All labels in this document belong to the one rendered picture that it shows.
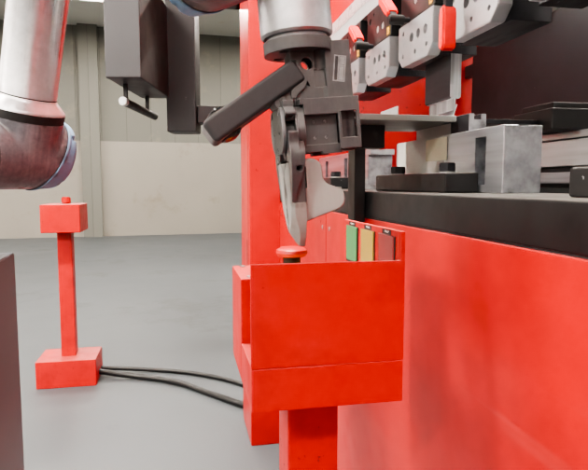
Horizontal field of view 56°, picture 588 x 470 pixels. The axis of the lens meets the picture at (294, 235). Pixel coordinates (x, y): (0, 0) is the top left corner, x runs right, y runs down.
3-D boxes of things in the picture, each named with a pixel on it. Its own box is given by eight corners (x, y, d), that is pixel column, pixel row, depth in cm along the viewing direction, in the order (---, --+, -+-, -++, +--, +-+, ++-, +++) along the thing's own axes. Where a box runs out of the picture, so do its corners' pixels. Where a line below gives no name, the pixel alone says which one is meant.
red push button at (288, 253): (273, 272, 71) (273, 244, 71) (303, 271, 72) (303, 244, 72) (278, 278, 67) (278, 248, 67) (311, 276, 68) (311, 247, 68)
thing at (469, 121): (416, 141, 108) (416, 126, 107) (430, 142, 108) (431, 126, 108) (469, 131, 88) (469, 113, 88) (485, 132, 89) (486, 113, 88)
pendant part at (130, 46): (141, 98, 229) (139, 8, 225) (170, 98, 229) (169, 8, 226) (105, 77, 184) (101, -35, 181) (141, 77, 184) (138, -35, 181)
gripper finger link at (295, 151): (310, 201, 55) (302, 112, 54) (295, 203, 54) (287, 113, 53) (300, 200, 59) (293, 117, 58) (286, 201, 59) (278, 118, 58)
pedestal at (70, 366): (47, 374, 259) (39, 196, 251) (103, 370, 264) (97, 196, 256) (35, 389, 239) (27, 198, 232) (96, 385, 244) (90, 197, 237)
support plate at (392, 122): (281, 129, 104) (281, 123, 104) (412, 131, 109) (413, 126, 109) (301, 117, 86) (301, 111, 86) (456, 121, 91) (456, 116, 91)
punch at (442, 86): (425, 117, 105) (426, 65, 104) (434, 117, 105) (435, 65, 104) (449, 109, 95) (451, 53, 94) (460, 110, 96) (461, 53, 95)
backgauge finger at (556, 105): (441, 133, 107) (442, 106, 106) (561, 135, 112) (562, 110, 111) (474, 127, 95) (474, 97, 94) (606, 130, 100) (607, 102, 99)
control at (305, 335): (232, 353, 75) (231, 220, 73) (347, 346, 78) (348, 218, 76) (251, 413, 55) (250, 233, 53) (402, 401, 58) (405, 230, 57)
